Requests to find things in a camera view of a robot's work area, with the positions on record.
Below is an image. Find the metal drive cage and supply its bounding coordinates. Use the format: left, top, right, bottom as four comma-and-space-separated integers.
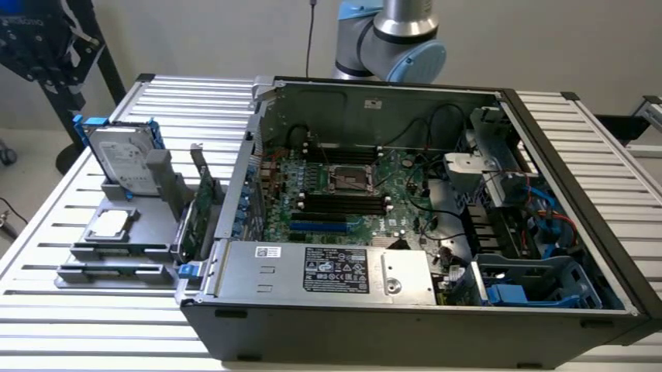
464, 105, 550, 208

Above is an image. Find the black equipment stand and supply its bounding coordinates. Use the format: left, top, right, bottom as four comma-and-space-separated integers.
0, 0, 129, 165

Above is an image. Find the black looped wire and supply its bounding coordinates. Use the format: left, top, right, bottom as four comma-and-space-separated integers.
286, 124, 311, 152
385, 102, 472, 153

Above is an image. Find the thin grey hanging cable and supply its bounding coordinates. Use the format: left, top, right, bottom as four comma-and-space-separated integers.
305, 0, 318, 78

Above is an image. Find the green graphics card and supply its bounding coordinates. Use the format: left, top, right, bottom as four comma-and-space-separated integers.
173, 143, 219, 265

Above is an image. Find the silver power supply unit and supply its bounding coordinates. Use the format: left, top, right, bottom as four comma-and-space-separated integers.
213, 239, 437, 306

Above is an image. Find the grey fan shroud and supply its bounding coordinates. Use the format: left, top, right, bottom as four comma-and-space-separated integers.
441, 152, 492, 195

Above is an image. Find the red wire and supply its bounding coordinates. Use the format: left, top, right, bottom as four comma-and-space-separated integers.
517, 172, 580, 236

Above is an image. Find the silver CPU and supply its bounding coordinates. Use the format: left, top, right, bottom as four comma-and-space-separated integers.
90, 210, 135, 238

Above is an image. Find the black floor cable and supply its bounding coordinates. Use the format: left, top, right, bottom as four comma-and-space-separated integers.
0, 196, 30, 238

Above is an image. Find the blue plastic disk bay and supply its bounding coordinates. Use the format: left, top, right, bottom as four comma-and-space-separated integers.
469, 253, 605, 310

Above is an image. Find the black RAM slot bank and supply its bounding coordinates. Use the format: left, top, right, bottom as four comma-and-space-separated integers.
298, 191, 394, 216
306, 144, 384, 164

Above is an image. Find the green motherboard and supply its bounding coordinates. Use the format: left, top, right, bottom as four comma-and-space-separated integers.
257, 146, 442, 251

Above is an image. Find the grey parts rack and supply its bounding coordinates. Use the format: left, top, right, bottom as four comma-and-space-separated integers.
54, 149, 229, 290

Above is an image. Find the blue flat wire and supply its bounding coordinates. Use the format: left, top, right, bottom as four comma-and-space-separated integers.
522, 184, 580, 260

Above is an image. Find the CPU socket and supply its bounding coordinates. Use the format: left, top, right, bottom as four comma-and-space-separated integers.
319, 164, 378, 194

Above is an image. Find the black expansion slot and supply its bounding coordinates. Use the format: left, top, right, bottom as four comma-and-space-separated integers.
289, 211, 349, 225

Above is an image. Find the black open PC case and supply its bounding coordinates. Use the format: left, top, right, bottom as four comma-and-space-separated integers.
175, 75, 662, 363

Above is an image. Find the hard disk in blue carrier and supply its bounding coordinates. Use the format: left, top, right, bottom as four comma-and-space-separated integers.
71, 114, 169, 197

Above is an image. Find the blue expansion slot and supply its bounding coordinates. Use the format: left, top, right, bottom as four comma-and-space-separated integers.
287, 221, 349, 233

